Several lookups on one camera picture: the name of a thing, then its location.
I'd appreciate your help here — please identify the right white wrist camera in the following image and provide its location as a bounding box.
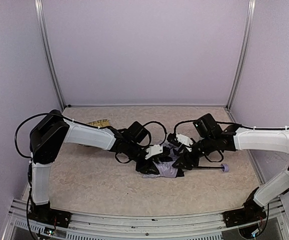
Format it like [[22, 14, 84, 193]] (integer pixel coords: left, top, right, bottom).
[[167, 133, 194, 147]]

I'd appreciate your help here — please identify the left aluminium frame post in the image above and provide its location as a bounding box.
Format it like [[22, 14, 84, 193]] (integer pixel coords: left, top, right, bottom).
[[34, 0, 66, 111]]

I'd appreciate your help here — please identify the front aluminium rail base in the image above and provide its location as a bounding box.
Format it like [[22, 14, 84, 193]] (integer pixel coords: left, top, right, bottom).
[[1, 197, 289, 240]]

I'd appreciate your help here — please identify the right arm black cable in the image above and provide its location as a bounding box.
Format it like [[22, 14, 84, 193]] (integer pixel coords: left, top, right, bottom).
[[173, 119, 243, 137]]

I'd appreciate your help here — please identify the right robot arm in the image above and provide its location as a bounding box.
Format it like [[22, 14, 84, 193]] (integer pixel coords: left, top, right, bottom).
[[171, 113, 289, 228]]

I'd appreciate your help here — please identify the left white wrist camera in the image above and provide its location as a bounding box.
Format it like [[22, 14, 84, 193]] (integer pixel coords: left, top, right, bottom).
[[145, 144, 163, 160]]

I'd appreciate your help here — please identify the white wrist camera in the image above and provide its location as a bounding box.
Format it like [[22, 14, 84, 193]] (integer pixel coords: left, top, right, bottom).
[[167, 133, 194, 147], [145, 144, 163, 160]]

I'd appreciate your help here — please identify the right aluminium frame post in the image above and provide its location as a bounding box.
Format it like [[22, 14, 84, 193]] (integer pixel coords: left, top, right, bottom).
[[226, 0, 257, 112]]

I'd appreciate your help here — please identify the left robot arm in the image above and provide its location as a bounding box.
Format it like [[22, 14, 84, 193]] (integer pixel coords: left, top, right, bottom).
[[14, 110, 163, 225]]

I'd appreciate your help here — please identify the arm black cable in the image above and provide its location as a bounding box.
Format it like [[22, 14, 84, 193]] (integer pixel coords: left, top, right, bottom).
[[140, 121, 168, 148], [173, 119, 243, 137]]

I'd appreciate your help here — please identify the lilac folding umbrella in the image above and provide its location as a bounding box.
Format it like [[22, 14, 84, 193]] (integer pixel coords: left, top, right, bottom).
[[141, 144, 230, 180]]

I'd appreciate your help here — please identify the woven bamboo tray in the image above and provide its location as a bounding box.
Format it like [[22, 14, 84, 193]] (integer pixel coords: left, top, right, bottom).
[[86, 119, 110, 128]]

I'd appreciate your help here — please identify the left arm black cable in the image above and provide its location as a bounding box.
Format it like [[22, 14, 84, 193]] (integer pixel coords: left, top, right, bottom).
[[140, 121, 168, 148]]

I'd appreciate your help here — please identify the aluminium frame post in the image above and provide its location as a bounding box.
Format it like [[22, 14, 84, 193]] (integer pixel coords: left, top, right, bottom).
[[34, 0, 66, 111], [226, 0, 257, 112]]

